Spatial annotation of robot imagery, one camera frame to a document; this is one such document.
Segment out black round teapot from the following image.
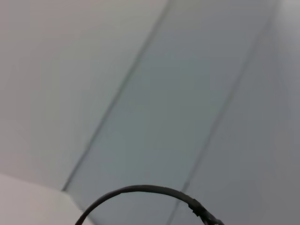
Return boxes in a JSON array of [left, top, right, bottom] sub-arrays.
[[74, 184, 225, 225]]

